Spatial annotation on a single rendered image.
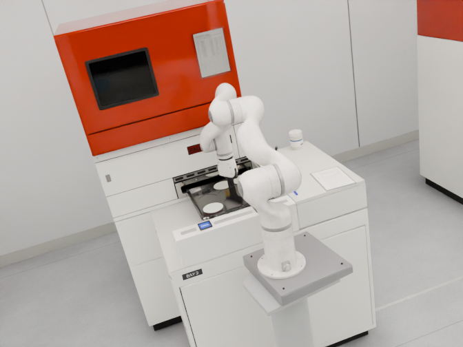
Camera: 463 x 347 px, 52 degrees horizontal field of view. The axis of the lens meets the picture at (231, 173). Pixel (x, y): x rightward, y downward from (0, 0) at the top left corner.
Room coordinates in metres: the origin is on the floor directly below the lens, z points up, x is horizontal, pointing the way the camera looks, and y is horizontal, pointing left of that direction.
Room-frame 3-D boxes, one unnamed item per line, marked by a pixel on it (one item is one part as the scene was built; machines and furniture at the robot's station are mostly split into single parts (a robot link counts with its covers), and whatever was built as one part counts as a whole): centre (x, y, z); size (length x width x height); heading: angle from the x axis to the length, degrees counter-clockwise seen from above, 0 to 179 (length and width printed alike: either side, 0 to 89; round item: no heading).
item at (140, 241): (2.73, 0.35, 0.41); 0.82 x 0.71 x 0.82; 102
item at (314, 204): (2.20, -0.36, 0.89); 0.62 x 0.35 x 0.14; 12
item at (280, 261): (1.57, -0.13, 0.96); 0.19 x 0.19 x 0.18
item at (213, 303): (2.13, -0.06, 0.41); 0.97 x 0.64 x 0.82; 102
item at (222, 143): (2.27, 0.02, 1.17); 0.09 x 0.08 x 0.13; 105
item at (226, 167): (2.27, 0.01, 1.03); 0.10 x 0.07 x 0.11; 46
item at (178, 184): (2.42, 0.10, 0.89); 0.44 x 0.02 x 0.10; 102
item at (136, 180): (2.39, 0.27, 1.02); 0.82 x 0.03 x 0.40; 102
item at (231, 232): (1.85, 0.03, 0.89); 0.55 x 0.09 x 0.14; 102
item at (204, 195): (2.22, 0.04, 0.90); 0.34 x 0.34 x 0.01; 12
